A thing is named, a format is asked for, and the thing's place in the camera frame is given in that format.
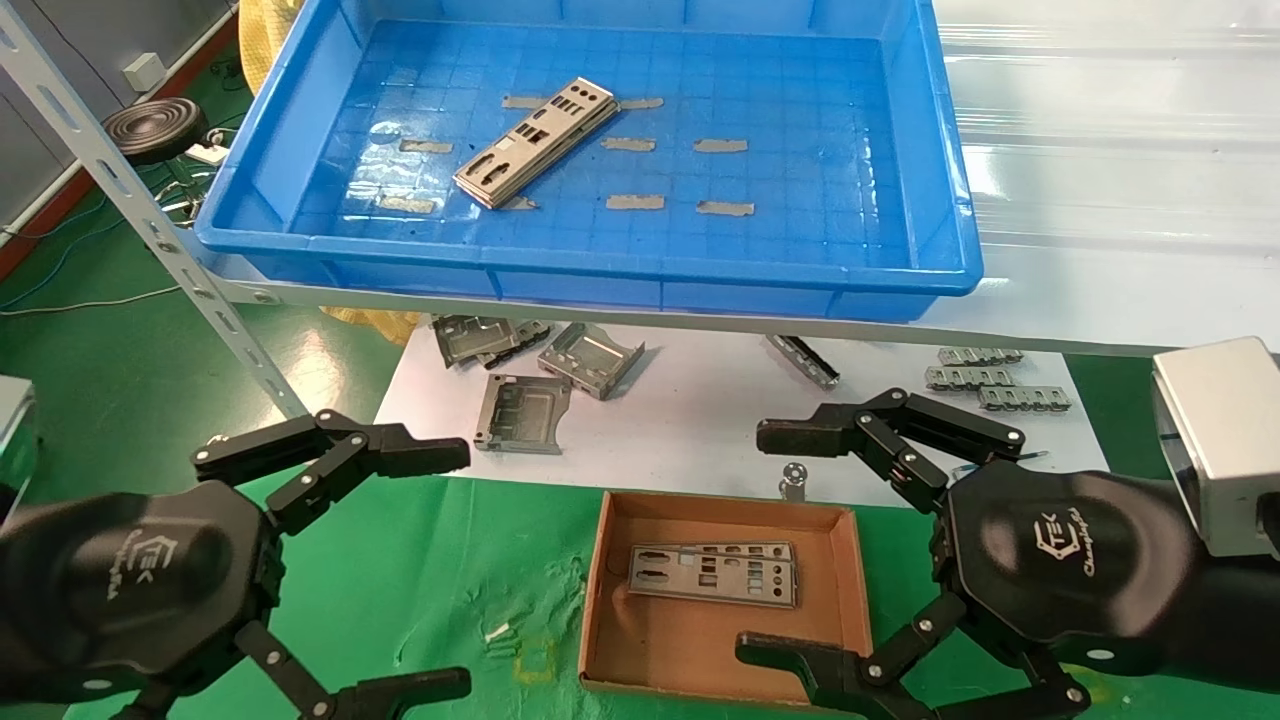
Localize flat grey metal frame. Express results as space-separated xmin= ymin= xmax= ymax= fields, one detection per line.
xmin=474 ymin=373 xmax=573 ymax=456

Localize blue plastic tray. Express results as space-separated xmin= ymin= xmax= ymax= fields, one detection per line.
xmin=195 ymin=0 xmax=986 ymax=323

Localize white paper sheet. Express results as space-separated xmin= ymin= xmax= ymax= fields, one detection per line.
xmin=375 ymin=315 xmax=1111 ymax=509

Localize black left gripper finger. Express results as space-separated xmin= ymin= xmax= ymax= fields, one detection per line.
xmin=192 ymin=410 xmax=471 ymax=536

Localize brown cardboard box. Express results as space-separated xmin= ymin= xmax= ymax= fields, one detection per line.
xmin=578 ymin=489 xmax=873 ymax=711

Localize white floor cable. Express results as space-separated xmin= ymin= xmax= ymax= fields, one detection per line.
xmin=0 ymin=286 xmax=183 ymax=317

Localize dark perforated metal bracket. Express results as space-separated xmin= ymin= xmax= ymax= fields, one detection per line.
xmin=480 ymin=320 xmax=553 ymax=369

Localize black round stand base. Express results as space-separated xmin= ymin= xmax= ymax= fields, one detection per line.
xmin=102 ymin=97 xmax=209 ymax=166

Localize grey metal cage part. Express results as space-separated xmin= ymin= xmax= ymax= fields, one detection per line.
xmin=538 ymin=322 xmax=647 ymax=401

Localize silver IO shield plate stack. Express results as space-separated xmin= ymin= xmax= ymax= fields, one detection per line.
xmin=453 ymin=77 xmax=621 ymax=210

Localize green cloth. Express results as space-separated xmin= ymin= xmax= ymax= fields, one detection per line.
xmin=60 ymin=460 xmax=1280 ymax=720

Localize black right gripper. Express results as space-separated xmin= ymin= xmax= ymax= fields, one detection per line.
xmin=735 ymin=468 xmax=1201 ymax=720

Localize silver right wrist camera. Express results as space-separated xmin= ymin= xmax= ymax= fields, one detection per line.
xmin=1150 ymin=338 xmax=1280 ymax=559

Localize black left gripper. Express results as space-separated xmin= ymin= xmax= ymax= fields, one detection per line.
xmin=15 ymin=480 xmax=471 ymax=720

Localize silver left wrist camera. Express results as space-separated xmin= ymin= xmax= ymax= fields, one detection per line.
xmin=0 ymin=377 xmax=39 ymax=501

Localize narrow metal clip strip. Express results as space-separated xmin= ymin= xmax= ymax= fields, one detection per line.
xmin=766 ymin=334 xmax=841 ymax=391

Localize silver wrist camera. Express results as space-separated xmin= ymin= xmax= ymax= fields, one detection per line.
xmin=1150 ymin=338 xmax=1280 ymax=559
xmin=0 ymin=377 xmax=39 ymax=501

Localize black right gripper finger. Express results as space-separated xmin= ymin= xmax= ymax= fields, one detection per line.
xmin=756 ymin=390 xmax=1026 ymax=513

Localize slotted grey shelf post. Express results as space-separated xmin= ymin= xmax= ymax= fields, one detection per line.
xmin=0 ymin=0 xmax=306 ymax=421

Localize grey metal shelf beam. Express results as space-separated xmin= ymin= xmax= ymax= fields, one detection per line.
xmin=190 ymin=255 xmax=1280 ymax=359

